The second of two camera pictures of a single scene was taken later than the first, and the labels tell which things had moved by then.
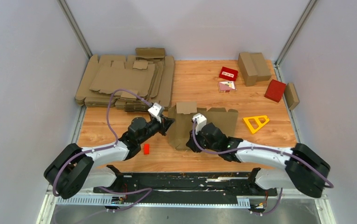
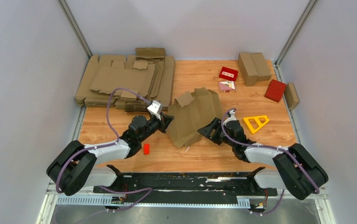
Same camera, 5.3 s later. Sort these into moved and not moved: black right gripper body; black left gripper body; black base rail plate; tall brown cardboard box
Moved: black right gripper body
Not moved: black base rail plate; black left gripper body; tall brown cardboard box
